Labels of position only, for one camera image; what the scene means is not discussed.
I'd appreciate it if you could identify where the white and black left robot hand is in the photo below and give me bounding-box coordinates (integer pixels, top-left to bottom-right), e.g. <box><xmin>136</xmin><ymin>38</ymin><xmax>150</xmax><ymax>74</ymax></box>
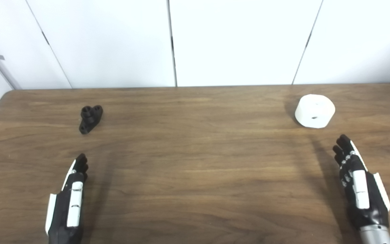
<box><xmin>45</xmin><ymin>153</ymin><xmax>89</xmax><ymax>244</ymax></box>

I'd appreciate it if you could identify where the round white cylinder piece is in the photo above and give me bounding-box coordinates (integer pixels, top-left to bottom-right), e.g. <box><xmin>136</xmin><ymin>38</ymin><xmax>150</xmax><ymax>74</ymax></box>
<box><xmin>295</xmin><ymin>94</ymin><xmax>336</xmax><ymax>129</ymax></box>

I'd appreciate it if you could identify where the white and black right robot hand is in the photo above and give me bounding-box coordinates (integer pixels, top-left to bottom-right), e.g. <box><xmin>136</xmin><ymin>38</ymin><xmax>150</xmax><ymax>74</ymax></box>
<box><xmin>332</xmin><ymin>134</ymin><xmax>390</xmax><ymax>229</ymax></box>

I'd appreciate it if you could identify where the black flanged holder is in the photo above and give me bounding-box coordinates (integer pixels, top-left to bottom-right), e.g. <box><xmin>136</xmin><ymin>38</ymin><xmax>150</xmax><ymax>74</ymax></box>
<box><xmin>79</xmin><ymin>105</ymin><xmax>104</xmax><ymax>135</ymax></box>

